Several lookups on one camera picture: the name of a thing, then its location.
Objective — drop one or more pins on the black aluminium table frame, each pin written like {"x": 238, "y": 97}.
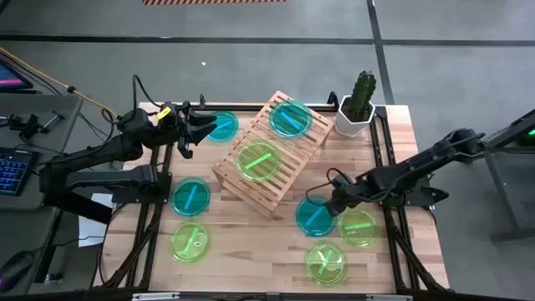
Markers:
{"x": 380, "y": 113}

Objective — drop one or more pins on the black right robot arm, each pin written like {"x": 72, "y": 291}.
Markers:
{"x": 418, "y": 167}

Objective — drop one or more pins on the grey metal desk frame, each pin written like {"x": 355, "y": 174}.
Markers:
{"x": 514, "y": 188}

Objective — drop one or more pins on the black flat bar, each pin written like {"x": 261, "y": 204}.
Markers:
{"x": 79, "y": 209}

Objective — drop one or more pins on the black backlit keyboard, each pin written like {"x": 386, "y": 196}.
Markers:
{"x": 12, "y": 171}

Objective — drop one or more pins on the black clamp tool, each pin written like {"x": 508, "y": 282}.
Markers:
{"x": 29, "y": 125}

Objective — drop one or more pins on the green cactus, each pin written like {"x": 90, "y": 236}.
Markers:
{"x": 361, "y": 96}

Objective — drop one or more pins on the black computer mouse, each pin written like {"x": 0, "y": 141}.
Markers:
{"x": 16, "y": 269}

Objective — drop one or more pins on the lit computer screen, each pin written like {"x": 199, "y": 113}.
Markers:
{"x": 12, "y": 79}

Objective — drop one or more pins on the yellow tape label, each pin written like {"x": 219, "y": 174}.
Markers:
{"x": 164, "y": 113}

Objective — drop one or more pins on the wooden slatted shelf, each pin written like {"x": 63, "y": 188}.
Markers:
{"x": 301, "y": 148}

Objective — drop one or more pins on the white hexagonal plant pot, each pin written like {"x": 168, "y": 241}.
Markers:
{"x": 347, "y": 126}

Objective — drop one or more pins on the silver metal bracket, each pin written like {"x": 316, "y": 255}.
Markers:
{"x": 155, "y": 296}
{"x": 388, "y": 297}

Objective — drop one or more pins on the grey side desk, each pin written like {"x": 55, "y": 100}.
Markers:
{"x": 25, "y": 230}
{"x": 42, "y": 104}

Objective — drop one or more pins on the green translucent plastic plate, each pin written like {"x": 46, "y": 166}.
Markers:
{"x": 355, "y": 236}
{"x": 317, "y": 272}
{"x": 251, "y": 172}
{"x": 184, "y": 247}

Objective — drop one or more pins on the teal translucent plastic plate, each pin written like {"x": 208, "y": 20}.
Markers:
{"x": 227, "y": 131}
{"x": 302, "y": 126}
{"x": 307, "y": 211}
{"x": 197, "y": 205}

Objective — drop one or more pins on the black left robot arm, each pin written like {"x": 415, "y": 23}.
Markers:
{"x": 96, "y": 154}

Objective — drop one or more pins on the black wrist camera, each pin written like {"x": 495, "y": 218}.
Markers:
{"x": 342, "y": 180}
{"x": 172, "y": 121}

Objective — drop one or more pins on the black device with green light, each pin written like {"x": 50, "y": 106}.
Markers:
{"x": 528, "y": 136}

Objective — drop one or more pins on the small silver metal part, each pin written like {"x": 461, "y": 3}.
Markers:
{"x": 53, "y": 278}

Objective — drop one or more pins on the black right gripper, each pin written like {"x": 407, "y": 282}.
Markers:
{"x": 348, "y": 191}

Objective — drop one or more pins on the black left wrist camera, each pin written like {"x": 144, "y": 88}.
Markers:
{"x": 172, "y": 121}

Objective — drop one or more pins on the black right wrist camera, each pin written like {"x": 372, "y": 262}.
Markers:
{"x": 342, "y": 180}

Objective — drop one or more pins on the white paper sheet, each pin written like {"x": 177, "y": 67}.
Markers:
{"x": 90, "y": 234}

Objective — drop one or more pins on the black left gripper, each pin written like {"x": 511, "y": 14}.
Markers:
{"x": 184, "y": 134}

